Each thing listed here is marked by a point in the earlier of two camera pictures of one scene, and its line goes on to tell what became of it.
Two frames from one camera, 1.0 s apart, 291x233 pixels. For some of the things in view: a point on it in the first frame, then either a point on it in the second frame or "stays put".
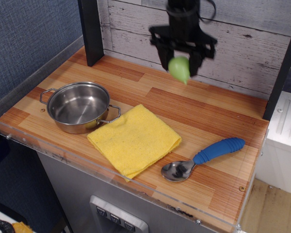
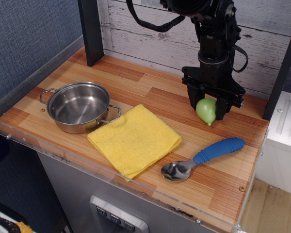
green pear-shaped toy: (179, 67) → (205, 108)
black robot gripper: (183, 31) → (216, 80)
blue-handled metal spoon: (177, 171) stays put
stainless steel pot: (80, 107) stays put
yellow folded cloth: (135, 142) stays put
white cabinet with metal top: (279, 161) stays put
